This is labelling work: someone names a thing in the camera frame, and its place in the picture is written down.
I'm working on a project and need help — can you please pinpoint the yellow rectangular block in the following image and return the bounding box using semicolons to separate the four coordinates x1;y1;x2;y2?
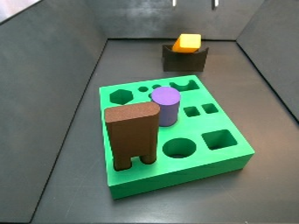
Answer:
173;33;202;53

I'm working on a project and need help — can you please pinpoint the black curved fixture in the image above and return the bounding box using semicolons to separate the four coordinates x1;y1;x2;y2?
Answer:
163;45;210;72

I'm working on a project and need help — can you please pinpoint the green shape-sorter board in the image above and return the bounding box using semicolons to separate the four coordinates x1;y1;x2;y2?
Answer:
99;75;256;199

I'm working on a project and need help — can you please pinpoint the purple cylinder peg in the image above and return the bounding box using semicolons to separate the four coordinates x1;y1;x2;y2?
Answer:
151;87;182;127

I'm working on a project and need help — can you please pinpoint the brown arch-shaped block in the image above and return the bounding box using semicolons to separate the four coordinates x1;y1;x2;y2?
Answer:
105;101;161;171

